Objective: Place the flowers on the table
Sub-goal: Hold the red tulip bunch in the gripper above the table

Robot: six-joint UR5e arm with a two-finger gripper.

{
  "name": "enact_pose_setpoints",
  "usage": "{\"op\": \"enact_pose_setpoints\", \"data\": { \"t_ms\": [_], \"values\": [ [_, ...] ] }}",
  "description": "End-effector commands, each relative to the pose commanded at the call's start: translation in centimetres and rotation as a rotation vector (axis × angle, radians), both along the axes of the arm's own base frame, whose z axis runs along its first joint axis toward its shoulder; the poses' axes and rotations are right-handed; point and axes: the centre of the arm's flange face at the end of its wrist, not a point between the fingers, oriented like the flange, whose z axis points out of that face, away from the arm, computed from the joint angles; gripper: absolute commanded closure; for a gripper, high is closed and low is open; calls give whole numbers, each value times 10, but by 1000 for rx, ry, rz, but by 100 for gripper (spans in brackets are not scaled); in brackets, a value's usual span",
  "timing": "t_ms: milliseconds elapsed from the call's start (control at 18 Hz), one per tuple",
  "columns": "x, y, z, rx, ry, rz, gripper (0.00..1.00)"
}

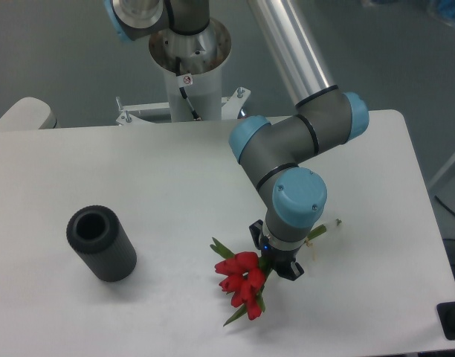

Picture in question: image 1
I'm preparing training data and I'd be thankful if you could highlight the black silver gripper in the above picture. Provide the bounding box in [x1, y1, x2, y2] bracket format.
[249, 219, 303, 280]

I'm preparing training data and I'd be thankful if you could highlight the red tulip bouquet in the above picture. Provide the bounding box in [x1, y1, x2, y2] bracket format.
[210, 218, 343, 327]

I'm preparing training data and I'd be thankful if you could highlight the white chair back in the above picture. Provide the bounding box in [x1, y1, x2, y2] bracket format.
[0, 97, 60, 132]

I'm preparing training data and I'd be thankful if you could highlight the black cable on pedestal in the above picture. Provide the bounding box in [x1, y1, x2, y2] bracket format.
[174, 55, 202, 122]

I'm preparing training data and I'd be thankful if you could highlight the black device at table edge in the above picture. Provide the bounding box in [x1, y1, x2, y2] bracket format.
[436, 302, 455, 341]

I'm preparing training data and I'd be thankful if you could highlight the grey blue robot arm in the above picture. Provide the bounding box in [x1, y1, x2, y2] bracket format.
[105, 1, 370, 280]

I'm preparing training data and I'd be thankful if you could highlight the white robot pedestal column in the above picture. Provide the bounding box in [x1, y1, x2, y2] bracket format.
[149, 18, 231, 117]

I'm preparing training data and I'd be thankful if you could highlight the white pedestal base bracket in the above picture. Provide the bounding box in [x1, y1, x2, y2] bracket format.
[115, 86, 251, 126]

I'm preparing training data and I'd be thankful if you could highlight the black ribbed cylindrical vase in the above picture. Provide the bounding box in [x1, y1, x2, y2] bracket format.
[66, 205, 138, 283]

